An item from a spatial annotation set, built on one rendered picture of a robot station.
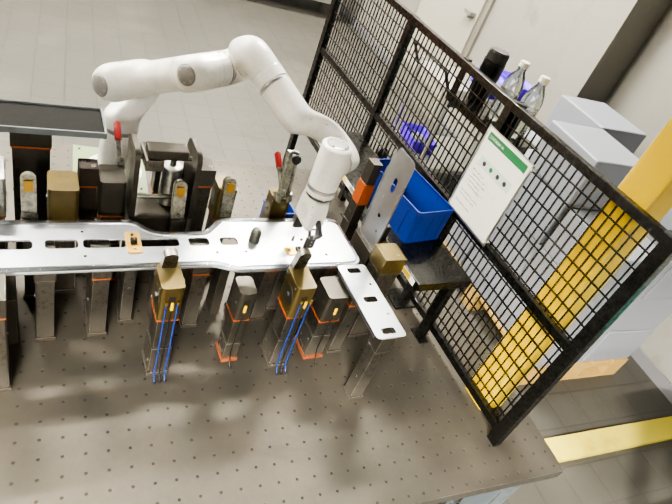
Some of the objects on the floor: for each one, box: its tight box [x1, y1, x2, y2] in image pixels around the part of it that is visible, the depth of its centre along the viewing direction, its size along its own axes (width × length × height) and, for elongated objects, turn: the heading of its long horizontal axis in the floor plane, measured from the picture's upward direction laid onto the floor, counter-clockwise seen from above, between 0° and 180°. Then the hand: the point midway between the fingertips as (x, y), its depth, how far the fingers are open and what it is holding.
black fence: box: [282, 0, 672, 504], centre depth 229 cm, size 14×197×155 cm, turn 2°
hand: (303, 234), depth 162 cm, fingers open, 8 cm apart
